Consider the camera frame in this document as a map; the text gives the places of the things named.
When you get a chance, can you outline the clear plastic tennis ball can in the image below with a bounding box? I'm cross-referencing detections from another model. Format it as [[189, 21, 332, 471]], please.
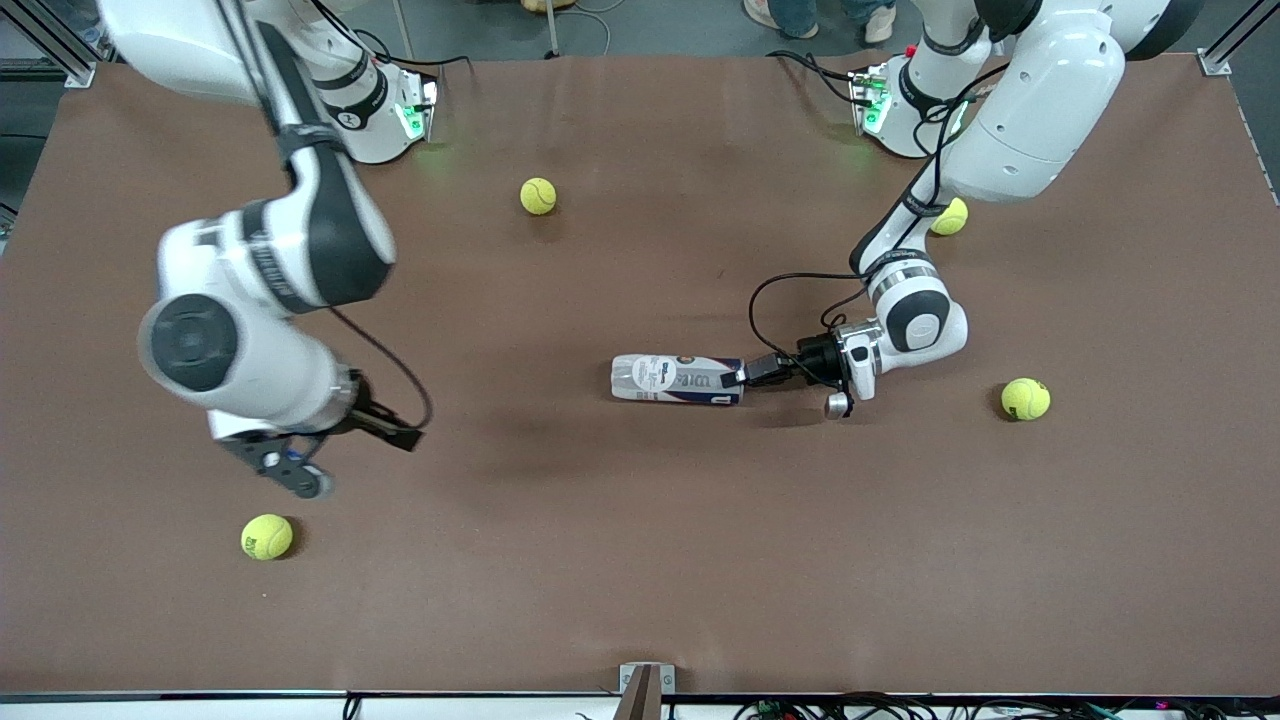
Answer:
[[611, 354, 746, 408]]

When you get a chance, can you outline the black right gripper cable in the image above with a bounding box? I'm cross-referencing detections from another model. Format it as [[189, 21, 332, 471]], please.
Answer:
[[215, 0, 435, 433]]

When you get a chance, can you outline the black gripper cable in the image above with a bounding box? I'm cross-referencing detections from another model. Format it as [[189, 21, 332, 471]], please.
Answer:
[[215, 0, 435, 433], [748, 60, 1013, 387]]

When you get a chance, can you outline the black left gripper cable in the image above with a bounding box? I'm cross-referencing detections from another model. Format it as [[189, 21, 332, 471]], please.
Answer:
[[748, 60, 1013, 387]]

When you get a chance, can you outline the black left arm base cable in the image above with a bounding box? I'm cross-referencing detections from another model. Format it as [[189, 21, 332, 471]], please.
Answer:
[[767, 49, 863, 107]]

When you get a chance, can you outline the black arm base cable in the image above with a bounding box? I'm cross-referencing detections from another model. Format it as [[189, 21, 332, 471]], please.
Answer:
[[315, 0, 471, 81], [767, 49, 863, 107]]

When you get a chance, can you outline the grey metal camera mount bracket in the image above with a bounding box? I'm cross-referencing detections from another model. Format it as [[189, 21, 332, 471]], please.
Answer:
[[619, 663, 676, 720]]

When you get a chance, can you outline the black tangled cable bundle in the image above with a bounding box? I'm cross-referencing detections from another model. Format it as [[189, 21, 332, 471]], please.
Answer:
[[735, 692, 1280, 720]]

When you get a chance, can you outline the black right arm base cable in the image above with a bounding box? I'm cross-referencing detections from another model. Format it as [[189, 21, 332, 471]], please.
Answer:
[[315, 0, 471, 81]]

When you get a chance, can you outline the aluminium frame profile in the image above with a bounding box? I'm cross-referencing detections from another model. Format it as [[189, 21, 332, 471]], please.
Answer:
[[1197, 0, 1280, 77], [0, 0, 98, 89]]

